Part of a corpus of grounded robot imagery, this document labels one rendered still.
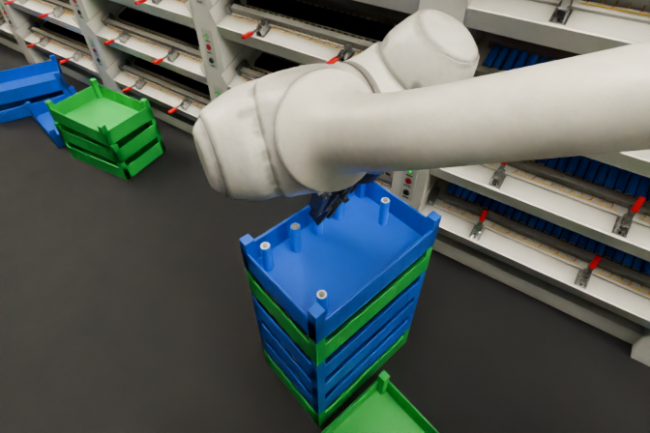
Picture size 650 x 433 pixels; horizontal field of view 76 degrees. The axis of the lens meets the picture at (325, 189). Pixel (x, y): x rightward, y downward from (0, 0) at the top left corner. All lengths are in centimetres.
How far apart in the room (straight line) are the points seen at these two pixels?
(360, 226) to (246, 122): 53
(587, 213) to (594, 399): 45
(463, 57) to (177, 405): 97
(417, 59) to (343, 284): 45
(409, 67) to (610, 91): 20
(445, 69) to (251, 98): 18
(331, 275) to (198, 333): 54
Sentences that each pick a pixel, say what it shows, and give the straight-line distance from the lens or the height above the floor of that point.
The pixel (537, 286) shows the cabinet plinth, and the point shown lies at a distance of 131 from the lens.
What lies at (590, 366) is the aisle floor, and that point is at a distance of 130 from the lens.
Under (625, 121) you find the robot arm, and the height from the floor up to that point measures 91.
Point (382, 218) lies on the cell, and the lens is 82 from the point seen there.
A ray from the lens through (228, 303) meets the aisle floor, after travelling 123.
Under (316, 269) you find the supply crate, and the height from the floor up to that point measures 40.
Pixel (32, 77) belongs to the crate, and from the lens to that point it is 238.
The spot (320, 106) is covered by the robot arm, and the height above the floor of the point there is 86.
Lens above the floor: 103
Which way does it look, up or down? 44 degrees down
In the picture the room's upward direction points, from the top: straight up
